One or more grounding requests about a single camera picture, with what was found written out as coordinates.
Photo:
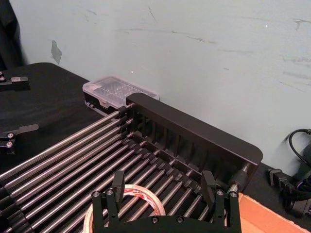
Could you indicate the black table cloth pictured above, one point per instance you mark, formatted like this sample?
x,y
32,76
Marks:
x,y
53,102

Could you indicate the dark hanging fabric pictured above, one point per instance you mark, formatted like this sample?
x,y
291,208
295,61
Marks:
x,y
8,36

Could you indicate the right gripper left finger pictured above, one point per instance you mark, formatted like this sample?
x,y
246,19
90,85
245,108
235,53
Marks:
x,y
118,185

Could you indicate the clear plastic case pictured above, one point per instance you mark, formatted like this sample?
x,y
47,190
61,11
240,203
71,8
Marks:
x,y
109,87

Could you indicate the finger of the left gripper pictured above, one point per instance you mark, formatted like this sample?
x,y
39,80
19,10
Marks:
x,y
9,143
17,83

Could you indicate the shallow brown cardboard tray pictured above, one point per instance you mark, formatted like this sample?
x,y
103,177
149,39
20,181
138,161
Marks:
x,y
257,216

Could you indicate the white tape roll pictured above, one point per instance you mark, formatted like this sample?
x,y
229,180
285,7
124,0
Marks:
x,y
145,194

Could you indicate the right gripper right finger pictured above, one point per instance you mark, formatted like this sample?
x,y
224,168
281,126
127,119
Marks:
x,y
207,188

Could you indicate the black rack with steel bars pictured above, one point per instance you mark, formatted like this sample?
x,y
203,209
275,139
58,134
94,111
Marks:
x,y
194,126

